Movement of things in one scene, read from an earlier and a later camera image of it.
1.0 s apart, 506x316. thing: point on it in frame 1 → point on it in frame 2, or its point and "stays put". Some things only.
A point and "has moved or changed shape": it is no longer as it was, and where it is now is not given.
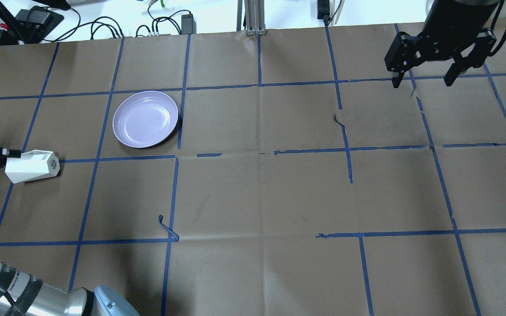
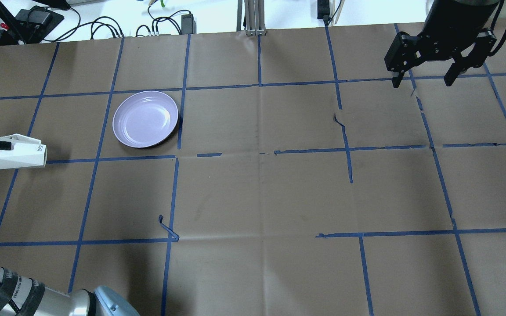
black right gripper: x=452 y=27 stays put
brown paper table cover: x=298 y=182 stays put
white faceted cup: x=32 y=165 has moved or changed shape
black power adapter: x=188 y=24 stays put
